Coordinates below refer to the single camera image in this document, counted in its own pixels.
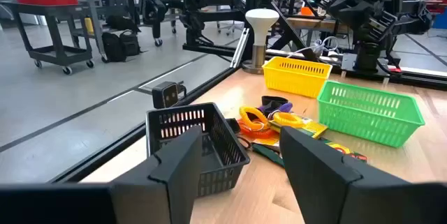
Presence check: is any yellow plastic basket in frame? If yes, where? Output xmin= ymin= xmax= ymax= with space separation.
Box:
xmin=262 ymin=56 xmax=333 ymax=99

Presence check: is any wooden background table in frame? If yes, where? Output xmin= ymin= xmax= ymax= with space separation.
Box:
xmin=279 ymin=14 xmax=350 ymax=36

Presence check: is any green plastic basket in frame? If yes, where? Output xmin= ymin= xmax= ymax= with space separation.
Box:
xmin=316 ymin=80 xmax=426 ymax=149

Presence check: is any black duffel bag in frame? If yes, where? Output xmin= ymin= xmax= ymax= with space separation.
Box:
xmin=104 ymin=14 xmax=141 ymax=33

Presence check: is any black utility cart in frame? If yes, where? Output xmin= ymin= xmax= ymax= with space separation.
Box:
xmin=0 ymin=1 xmax=96 ymax=76

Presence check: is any white bundled cable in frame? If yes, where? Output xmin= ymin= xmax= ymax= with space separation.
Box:
xmin=286 ymin=36 xmax=339 ymax=59

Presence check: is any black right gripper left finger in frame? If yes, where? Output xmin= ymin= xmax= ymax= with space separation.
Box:
xmin=110 ymin=125 xmax=204 ymax=224

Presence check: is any yellow bottle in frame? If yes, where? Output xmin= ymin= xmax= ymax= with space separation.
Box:
xmin=84 ymin=17 xmax=96 ymax=36

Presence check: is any orange coil wristband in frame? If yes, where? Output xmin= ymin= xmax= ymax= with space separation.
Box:
xmin=244 ymin=128 xmax=279 ymax=140
xmin=237 ymin=119 xmax=261 ymax=135

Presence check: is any small black table camera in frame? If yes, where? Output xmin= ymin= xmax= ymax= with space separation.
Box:
xmin=151 ymin=80 xmax=188 ymax=110

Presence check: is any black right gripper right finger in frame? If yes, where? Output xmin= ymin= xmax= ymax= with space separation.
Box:
xmin=279 ymin=126 xmax=420 ymax=224

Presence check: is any silver metal bracket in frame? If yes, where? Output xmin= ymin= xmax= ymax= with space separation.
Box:
xmin=230 ymin=27 xmax=251 ymax=69

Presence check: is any orange snack packet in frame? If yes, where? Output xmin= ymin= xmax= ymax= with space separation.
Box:
xmin=267 ymin=112 xmax=330 ymax=140

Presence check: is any black aluminium table frame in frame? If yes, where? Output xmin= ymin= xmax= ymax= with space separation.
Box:
xmin=48 ymin=0 xmax=447 ymax=185

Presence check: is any black backpack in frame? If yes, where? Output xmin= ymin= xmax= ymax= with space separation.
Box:
xmin=119 ymin=30 xmax=142 ymax=57
xmin=101 ymin=31 xmax=127 ymax=64

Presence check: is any black plastic basket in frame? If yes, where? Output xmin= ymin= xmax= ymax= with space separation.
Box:
xmin=145 ymin=102 xmax=251 ymax=198

